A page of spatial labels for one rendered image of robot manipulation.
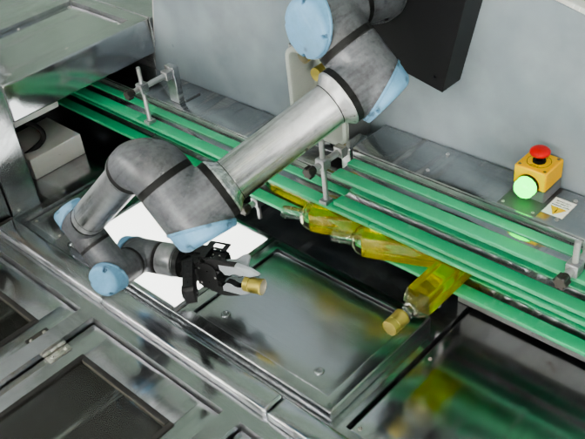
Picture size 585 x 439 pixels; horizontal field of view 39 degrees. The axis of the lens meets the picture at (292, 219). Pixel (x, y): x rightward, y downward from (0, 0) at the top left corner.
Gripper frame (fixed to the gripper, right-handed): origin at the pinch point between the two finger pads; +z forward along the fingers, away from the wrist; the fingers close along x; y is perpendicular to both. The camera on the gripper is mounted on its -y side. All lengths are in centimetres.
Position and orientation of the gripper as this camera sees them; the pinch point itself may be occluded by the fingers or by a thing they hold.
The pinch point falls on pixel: (253, 282)
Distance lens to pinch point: 178.7
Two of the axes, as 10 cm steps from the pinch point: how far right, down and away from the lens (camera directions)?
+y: 4.0, -5.7, 7.2
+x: 1.1, 8.1, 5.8
